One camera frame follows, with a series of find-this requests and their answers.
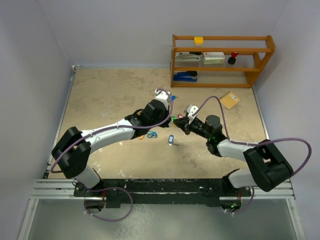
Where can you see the black base frame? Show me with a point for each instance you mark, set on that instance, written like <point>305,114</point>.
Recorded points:
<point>211,192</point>

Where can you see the red black stamp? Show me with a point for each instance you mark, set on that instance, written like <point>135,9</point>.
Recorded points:
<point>232,59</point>

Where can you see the yellow block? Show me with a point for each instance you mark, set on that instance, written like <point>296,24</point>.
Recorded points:
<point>198,41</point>

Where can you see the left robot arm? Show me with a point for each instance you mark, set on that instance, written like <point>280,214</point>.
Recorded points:
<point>71,153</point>

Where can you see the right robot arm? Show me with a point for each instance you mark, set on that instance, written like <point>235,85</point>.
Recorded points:
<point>267,167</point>

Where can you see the yellow spiral notebook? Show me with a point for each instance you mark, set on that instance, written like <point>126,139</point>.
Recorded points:
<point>229,100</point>

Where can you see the blue key tag with keys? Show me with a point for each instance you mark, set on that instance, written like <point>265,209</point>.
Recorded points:
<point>171,141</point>

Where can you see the blue stapler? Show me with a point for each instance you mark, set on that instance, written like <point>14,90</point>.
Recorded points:
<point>185,76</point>

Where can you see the dark blue S carabiner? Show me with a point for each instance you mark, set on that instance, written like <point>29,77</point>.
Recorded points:
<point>150,137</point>

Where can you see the grey stapler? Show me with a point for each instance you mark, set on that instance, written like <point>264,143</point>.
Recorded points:
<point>187,56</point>

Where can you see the white red box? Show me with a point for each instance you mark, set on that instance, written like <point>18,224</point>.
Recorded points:
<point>213,57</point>

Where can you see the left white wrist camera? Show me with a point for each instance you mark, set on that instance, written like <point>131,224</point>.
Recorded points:
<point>163,96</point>

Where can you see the wooden shelf rack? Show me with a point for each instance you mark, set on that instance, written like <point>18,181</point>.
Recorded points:
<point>248,55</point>

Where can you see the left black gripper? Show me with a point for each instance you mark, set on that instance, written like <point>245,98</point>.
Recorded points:
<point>165,124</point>

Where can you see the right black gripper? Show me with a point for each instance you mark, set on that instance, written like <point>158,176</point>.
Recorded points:
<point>184,124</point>

